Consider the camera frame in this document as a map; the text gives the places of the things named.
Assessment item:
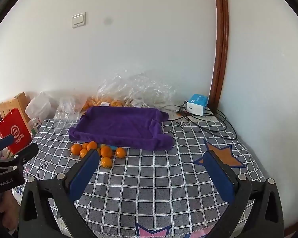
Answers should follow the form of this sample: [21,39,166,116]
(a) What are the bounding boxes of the round orange with stem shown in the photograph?
[80,149,88,158]

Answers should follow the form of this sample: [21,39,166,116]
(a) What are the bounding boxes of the large textured mandarin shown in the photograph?
[71,143,82,156]

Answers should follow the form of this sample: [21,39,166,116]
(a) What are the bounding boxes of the small kumquat orange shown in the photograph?
[82,142,89,149]

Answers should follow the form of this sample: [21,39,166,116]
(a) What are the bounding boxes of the oval smooth orange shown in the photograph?
[86,141,98,151]

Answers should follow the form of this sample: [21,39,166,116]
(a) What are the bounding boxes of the large round orange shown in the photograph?
[100,146,113,158]

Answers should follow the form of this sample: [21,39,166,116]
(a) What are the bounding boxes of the medium orange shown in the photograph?
[115,147,126,158]

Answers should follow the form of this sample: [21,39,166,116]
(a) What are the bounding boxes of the person's left hand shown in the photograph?
[0,190,19,218]

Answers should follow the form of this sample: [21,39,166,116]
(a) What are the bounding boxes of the red paper bag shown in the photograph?
[0,108,32,155]

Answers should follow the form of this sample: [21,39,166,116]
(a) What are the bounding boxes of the plastic bottle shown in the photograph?
[32,117,42,136]

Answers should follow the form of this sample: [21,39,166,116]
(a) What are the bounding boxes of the cardboard box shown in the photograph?
[0,92,30,124]

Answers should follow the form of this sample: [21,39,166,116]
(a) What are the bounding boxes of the white plastic bag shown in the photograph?
[25,92,57,122]

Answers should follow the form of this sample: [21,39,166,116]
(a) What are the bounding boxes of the clear bag left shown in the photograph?
[54,96,84,121]

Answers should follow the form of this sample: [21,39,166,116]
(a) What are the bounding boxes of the purple towel tray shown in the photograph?
[69,106,173,151]

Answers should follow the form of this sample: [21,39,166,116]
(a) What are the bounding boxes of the large clear plastic bag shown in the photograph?
[82,72,176,111]

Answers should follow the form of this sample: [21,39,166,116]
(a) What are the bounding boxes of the blue white tissue pack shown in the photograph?
[186,94,208,116]

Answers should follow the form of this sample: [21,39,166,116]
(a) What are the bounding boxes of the black cables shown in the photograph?
[162,100,238,140]

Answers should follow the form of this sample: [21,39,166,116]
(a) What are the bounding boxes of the white light switch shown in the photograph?
[71,12,86,28]

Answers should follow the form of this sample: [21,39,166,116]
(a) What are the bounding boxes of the brown door frame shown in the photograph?
[208,0,229,112]

